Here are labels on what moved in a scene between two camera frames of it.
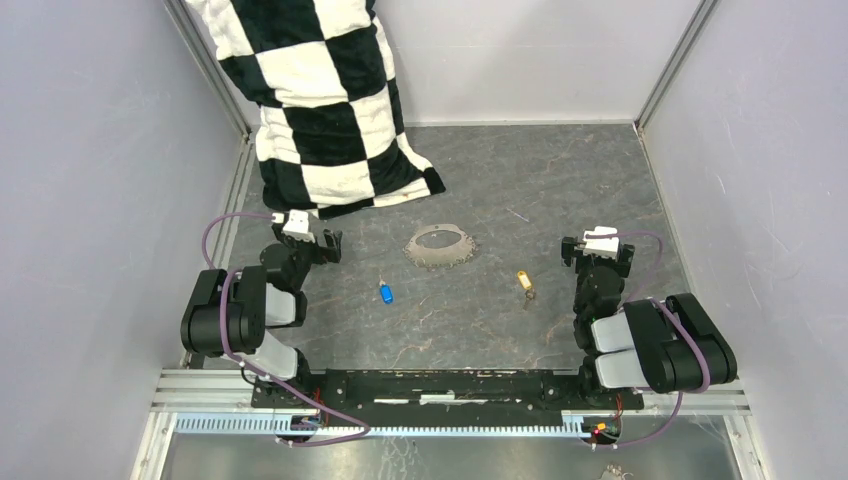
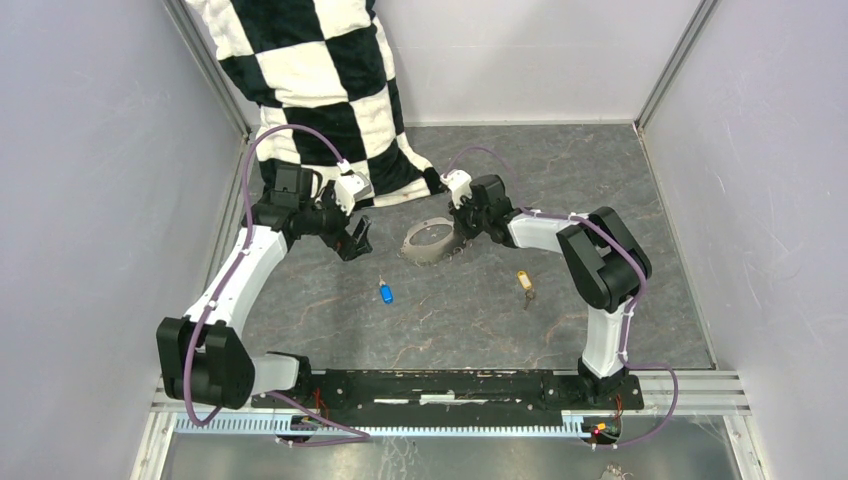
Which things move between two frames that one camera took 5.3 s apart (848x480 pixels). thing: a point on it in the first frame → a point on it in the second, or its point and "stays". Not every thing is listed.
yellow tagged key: (530, 294) stays
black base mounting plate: (458, 394) stays
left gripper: (331, 253) → (340, 241)
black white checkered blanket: (330, 132) stays
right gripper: (571, 248) → (459, 217)
